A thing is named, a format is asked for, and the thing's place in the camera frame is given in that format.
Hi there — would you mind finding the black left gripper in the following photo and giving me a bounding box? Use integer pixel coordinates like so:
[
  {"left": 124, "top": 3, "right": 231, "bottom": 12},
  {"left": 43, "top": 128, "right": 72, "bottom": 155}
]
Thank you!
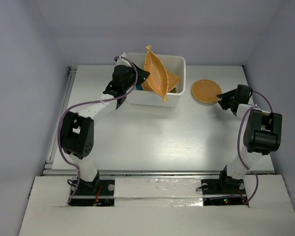
[{"left": 122, "top": 63, "right": 149, "bottom": 92}]

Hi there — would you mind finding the blue polka dot plate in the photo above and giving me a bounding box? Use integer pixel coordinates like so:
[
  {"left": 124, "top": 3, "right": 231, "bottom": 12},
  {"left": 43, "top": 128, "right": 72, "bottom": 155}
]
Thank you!
[{"left": 136, "top": 85, "right": 143, "bottom": 90}]

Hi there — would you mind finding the orange leaf-shaped woven tray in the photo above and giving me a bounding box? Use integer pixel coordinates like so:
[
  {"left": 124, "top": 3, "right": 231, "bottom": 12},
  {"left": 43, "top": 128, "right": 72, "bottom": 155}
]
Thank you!
[{"left": 142, "top": 45, "right": 169, "bottom": 102}]

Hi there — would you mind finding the round orange woven plate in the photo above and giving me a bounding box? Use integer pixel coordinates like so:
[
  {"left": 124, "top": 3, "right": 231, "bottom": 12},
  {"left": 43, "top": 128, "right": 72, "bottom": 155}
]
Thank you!
[{"left": 191, "top": 79, "right": 222, "bottom": 104}]

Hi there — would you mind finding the orange teardrop woven tray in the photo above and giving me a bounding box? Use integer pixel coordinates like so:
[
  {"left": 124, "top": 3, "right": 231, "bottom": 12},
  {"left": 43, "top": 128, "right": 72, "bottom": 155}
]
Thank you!
[{"left": 142, "top": 70, "right": 180, "bottom": 92}]

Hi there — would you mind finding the green-trimmed square bamboo tray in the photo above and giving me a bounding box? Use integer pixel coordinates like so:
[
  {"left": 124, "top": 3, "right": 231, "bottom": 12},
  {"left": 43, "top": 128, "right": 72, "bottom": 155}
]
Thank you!
[{"left": 169, "top": 87, "right": 177, "bottom": 93}]

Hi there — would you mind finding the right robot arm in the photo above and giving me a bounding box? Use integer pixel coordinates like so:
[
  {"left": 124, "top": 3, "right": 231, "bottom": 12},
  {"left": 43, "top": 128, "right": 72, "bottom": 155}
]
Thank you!
[{"left": 214, "top": 85, "right": 283, "bottom": 193}]

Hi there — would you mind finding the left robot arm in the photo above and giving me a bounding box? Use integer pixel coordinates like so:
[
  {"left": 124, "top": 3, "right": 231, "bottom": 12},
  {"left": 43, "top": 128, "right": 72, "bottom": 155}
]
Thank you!
[{"left": 57, "top": 56, "right": 150, "bottom": 197}]

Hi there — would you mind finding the aluminium left rail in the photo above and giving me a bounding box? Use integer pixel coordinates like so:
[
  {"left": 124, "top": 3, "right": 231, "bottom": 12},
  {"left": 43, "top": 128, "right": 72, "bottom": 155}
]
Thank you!
[{"left": 43, "top": 65, "right": 77, "bottom": 170}]

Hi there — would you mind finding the aluminium rail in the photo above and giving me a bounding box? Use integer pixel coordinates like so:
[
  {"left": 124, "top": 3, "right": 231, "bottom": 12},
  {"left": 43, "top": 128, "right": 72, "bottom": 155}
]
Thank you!
[
  {"left": 43, "top": 65, "right": 77, "bottom": 170},
  {"left": 40, "top": 169, "right": 276, "bottom": 177}
]

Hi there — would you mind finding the aluminium front rail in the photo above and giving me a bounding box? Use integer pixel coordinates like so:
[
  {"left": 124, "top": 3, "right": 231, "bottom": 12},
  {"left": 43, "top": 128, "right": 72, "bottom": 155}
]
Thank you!
[{"left": 40, "top": 169, "right": 276, "bottom": 177}]

